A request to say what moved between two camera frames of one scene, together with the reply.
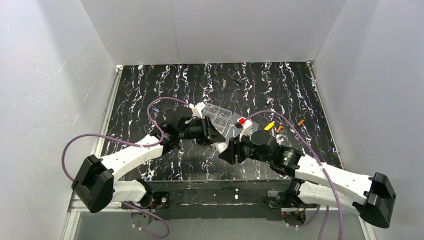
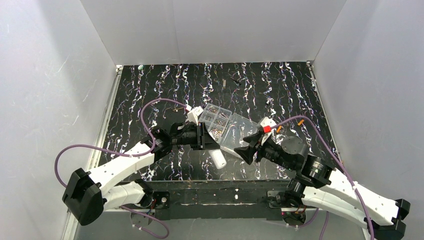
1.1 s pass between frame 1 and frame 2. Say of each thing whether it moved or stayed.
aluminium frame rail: stayed
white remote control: moved
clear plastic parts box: stayed
